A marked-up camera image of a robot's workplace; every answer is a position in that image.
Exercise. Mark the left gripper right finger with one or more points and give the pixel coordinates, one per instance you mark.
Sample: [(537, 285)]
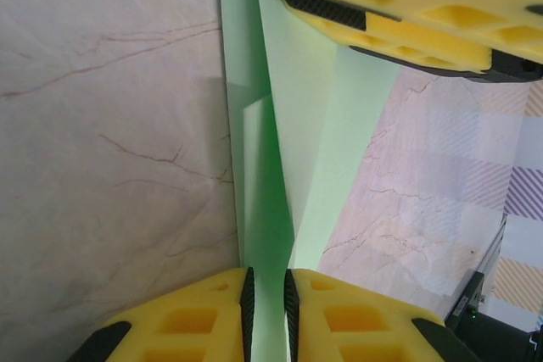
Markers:
[(360, 328)]

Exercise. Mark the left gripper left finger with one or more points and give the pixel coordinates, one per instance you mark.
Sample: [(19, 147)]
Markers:
[(169, 328)]

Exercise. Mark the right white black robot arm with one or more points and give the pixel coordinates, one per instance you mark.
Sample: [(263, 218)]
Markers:
[(466, 328)]

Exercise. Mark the aluminium side frame rail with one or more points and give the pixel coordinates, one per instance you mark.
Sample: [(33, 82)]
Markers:
[(494, 243)]

